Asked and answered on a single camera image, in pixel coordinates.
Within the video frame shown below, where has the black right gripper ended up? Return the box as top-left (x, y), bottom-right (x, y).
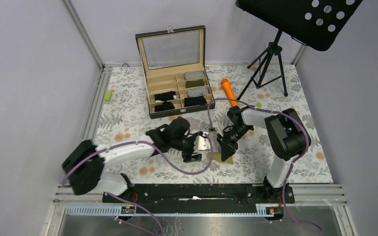
top-left (217, 125), bottom-right (252, 162)

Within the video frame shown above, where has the olive khaki underwear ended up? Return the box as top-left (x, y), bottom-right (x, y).
top-left (213, 144), bottom-right (235, 164)

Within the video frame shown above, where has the black underwear white trim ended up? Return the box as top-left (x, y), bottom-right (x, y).
top-left (154, 91), bottom-right (177, 103)

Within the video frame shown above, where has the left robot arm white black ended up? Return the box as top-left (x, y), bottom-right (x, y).
top-left (61, 118), bottom-right (206, 202)

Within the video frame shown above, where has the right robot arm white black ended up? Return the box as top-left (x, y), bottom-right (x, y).
top-left (217, 106), bottom-right (311, 203)

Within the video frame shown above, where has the striped rolled underwear in box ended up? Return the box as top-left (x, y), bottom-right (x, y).
top-left (187, 87), bottom-right (209, 97)

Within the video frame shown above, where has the olive rolled underwear in box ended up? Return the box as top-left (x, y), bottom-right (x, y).
top-left (185, 79), bottom-right (205, 89)

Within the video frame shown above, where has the grey rolled underwear in box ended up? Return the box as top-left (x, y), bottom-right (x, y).
top-left (184, 71), bottom-right (205, 80)

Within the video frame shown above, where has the wooden organizer box glass lid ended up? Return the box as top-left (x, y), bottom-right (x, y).
top-left (135, 25), bottom-right (215, 119)

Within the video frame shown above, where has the floral table cloth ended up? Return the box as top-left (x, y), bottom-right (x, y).
top-left (94, 64), bottom-right (333, 183)

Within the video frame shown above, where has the green block at left edge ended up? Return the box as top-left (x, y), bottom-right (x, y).
top-left (104, 91), bottom-right (113, 102)

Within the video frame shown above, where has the black music stand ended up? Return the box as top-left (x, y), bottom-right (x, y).
top-left (235, 0), bottom-right (362, 98)

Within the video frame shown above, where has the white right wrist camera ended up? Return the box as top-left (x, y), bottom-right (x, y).
top-left (209, 122), bottom-right (223, 139)

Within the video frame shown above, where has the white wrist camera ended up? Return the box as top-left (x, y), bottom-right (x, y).
top-left (209, 122), bottom-right (223, 139)
top-left (194, 135), bottom-right (211, 151)

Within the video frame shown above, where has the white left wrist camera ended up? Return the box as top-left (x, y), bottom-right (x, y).
top-left (194, 135), bottom-right (211, 151)

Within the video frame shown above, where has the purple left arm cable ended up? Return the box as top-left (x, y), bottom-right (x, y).
top-left (60, 132), bottom-right (215, 236)

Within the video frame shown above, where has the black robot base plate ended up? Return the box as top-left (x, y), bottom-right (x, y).
top-left (119, 184), bottom-right (283, 214)

